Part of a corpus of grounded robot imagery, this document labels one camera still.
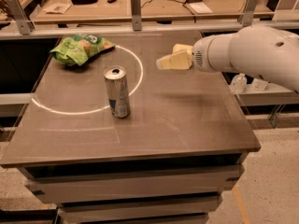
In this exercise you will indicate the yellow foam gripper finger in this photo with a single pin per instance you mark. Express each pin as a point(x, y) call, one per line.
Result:
point(180, 60)

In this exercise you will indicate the yellow sponge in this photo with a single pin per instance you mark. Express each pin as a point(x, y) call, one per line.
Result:
point(179, 47)

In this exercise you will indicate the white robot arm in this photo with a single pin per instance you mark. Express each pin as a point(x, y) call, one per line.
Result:
point(258, 51)

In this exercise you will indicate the green rice chip bag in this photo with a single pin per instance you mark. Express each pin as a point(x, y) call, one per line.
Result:
point(78, 49)

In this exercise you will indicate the white paper sheet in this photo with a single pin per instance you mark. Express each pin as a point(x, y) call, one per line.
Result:
point(200, 8)

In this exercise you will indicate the clear plastic bottle left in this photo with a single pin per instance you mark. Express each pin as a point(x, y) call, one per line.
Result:
point(238, 84)

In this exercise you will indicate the clear plastic bottle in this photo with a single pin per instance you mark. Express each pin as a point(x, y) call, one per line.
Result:
point(238, 84)
point(259, 84)

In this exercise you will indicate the silver blue drink can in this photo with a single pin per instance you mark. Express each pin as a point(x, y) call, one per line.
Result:
point(117, 91)

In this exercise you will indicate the clear plastic bottle right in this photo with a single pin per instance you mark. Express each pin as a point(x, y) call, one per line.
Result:
point(259, 84)

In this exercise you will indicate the dark object on desk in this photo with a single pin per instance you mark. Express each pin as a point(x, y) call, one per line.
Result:
point(83, 2)

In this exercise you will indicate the brown paper packet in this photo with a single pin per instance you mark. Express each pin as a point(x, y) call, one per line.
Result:
point(57, 8)

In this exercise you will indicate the grey drawer cabinet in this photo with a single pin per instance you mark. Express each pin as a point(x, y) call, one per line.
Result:
point(158, 191)

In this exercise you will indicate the grey metal bracket middle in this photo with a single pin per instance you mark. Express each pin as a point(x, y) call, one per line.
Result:
point(136, 15)

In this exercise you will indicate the grey metal bracket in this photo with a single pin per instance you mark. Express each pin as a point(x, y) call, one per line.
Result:
point(246, 18)
point(136, 15)
point(25, 26)

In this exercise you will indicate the grey metal bracket right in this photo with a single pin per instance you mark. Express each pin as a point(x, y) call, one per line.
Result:
point(246, 18)

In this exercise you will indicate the grey metal bracket left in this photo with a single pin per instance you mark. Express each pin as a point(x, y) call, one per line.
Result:
point(25, 26)

